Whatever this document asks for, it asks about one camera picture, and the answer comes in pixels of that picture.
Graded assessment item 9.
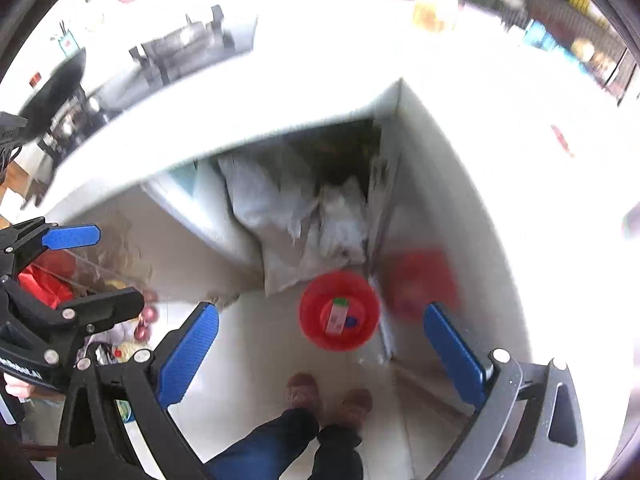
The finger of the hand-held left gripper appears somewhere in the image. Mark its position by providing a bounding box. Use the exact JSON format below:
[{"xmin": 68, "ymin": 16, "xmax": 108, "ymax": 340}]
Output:
[
  {"xmin": 25, "ymin": 287, "xmax": 147, "ymax": 362},
  {"xmin": 0, "ymin": 218, "xmax": 102, "ymax": 281}
]

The person's brown shoe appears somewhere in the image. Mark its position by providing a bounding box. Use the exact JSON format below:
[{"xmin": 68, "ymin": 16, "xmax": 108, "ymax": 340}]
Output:
[
  {"xmin": 285, "ymin": 372, "xmax": 321, "ymax": 411},
  {"xmin": 340, "ymin": 389, "xmax": 373, "ymax": 428}
]

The person's right leg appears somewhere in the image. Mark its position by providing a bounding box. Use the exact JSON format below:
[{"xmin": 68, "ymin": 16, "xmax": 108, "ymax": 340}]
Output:
[{"xmin": 310, "ymin": 425, "xmax": 365, "ymax": 480}]

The gas stove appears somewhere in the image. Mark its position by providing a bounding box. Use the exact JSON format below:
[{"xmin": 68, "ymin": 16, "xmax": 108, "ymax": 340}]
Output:
[{"xmin": 129, "ymin": 5, "xmax": 236, "ymax": 86}]

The red plastic basin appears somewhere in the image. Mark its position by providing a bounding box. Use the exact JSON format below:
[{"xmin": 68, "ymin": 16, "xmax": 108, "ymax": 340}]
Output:
[{"xmin": 298, "ymin": 270, "xmax": 381, "ymax": 353}]

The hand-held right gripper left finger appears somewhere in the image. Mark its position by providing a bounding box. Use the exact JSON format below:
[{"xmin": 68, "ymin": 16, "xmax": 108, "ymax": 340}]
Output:
[{"xmin": 57, "ymin": 302, "xmax": 221, "ymax": 480}]

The clear bag of produce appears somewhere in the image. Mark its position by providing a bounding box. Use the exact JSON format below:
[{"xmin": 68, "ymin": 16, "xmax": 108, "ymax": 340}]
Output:
[{"xmin": 70, "ymin": 210, "xmax": 156, "ymax": 296}]

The yellow detergent bottle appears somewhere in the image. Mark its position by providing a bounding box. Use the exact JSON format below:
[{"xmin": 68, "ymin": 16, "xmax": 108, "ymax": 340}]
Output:
[{"xmin": 412, "ymin": 0, "xmax": 458, "ymax": 31}]

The person's left hand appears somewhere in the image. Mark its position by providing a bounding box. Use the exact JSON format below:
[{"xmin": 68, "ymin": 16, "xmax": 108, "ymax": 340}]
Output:
[{"xmin": 4, "ymin": 374, "xmax": 32, "ymax": 401}]

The person's right brown shoe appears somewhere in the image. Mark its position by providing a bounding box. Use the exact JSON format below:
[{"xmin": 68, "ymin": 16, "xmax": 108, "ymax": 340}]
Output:
[{"xmin": 340, "ymin": 389, "xmax": 373, "ymax": 428}]

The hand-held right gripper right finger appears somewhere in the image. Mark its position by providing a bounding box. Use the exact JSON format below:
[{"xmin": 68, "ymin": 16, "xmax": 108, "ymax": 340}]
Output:
[{"xmin": 422, "ymin": 301, "xmax": 587, "ymax": 480}]

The person's left brown shoe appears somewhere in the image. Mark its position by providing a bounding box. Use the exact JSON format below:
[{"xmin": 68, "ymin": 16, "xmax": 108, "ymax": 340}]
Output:
[{"xmin": 285, "ymin": 372, "xmax": 321, "ymax": 411}]

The black wok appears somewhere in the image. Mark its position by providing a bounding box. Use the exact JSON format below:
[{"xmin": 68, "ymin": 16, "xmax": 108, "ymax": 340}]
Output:
[{"xmin": 17, "ymin": 47, "xmax": 87, "ymax": 143}]

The red plastic bag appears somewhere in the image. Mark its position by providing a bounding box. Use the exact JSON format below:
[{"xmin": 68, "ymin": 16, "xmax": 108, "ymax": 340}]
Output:
[{"xmin": 17, "ymin": 250, "xmax": 76, "ymax": 311}]

